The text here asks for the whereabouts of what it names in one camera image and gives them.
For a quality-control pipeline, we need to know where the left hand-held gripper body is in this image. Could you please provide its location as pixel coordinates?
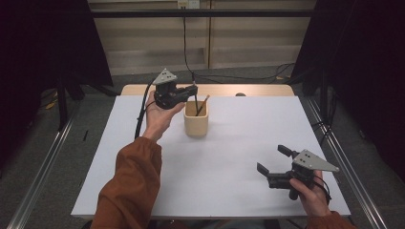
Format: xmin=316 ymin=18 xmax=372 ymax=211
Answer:
xmin=152 ymin=68 xmax=189 ymax=111

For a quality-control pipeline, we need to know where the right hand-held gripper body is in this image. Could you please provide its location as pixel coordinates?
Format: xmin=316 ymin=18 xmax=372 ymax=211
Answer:
xmin=266 ymin=149 xmax=340 ymax=201

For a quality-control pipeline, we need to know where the tan-tipped black makeup brush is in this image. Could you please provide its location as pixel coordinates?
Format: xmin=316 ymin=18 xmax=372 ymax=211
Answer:
xmin=196 ymin=94 xmax=211 ymax=117

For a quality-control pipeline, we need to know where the beige square cup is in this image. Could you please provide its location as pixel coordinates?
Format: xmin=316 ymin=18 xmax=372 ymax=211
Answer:
xmin=183 ymin=100 xmax=210 ymax=138

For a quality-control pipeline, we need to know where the person's left hand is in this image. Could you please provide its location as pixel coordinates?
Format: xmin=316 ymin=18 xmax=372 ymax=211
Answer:
xmin=141 ymin=90 xmax=186 ymax=142

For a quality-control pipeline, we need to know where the person's right hand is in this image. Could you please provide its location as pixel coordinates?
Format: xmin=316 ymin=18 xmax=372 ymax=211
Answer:
xmin=288 ymin=171 xmax=332 ymax=218

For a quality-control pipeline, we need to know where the white table mat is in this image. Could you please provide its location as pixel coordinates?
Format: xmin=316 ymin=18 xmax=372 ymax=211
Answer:
xmin=70 ymin=94 xmax=352 ymax=221

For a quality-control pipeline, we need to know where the black metal stand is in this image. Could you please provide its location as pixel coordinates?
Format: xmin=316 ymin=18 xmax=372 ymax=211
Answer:
xmin=319 ymin=71 xmax=330 ymax=123
xmin=56 ymin=73 xmax=70 ymax=132

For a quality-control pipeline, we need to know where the black horizontal bar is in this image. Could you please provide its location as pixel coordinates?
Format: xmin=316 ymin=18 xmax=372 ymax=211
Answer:
xmin=90 ymin=9 xmax=314 ymax=18

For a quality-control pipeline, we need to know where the black curtain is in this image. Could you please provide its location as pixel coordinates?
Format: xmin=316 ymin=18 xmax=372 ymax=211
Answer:
xmin=290 ymin=0 xmax=405 ymax=182
xmin=0 ymin=0 xmax=115 ymax=170

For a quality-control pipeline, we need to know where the left hand-held gripper black cable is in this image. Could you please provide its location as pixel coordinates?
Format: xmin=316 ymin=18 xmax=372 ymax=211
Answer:
xmin=134 ymin=79 xmax=158 ymax=140

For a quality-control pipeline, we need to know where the black wall cable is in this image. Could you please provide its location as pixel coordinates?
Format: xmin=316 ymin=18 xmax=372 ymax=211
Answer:
xmin=181 ymin=7 xmax=295 ymax=84

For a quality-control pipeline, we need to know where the aluminium floor rail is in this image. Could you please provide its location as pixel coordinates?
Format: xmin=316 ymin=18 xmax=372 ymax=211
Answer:
xmin=6 ymin=104 xmax=81 ymax=229
xmin=306 ymin=98 xmax=389 ymax=229

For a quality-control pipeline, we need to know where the white wall outlet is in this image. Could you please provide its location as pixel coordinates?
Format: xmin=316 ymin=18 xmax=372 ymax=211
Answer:
xmin=177 ymin=0 xmax=201 ymax=10

